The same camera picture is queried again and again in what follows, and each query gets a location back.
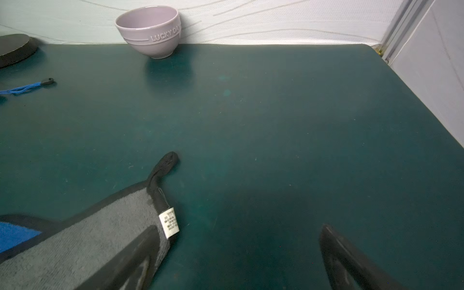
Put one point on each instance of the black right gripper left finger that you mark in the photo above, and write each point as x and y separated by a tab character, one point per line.
131	269

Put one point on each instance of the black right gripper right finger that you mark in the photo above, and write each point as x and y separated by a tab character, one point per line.
348	268

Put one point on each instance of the grey blue microfibre cloth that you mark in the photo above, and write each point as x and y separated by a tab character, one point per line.
40	254

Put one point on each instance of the blue zipper document bag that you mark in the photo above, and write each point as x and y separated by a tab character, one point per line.
26	88

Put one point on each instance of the lilac ceramic bowl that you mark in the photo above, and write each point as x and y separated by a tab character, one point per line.
153	31

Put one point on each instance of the dark oval stand base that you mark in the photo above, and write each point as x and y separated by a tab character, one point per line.
16	48

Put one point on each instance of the aluminium corner frame post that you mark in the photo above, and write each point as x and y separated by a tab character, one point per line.
402	27

